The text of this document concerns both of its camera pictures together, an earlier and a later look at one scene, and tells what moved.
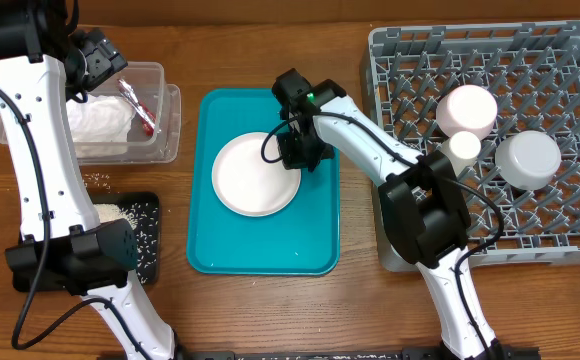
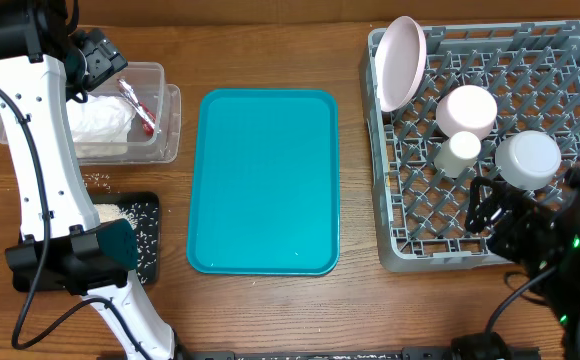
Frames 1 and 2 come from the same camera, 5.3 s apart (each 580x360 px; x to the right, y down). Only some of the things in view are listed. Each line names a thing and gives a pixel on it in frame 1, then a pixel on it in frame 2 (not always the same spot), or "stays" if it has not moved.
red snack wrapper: (144, 113) stays
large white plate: (246, 182) -> (400, 60)
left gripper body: (90, 64) stays
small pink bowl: (466, 109) stays
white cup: (462, 150) stays
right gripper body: (304, 149) -> (520, 234)
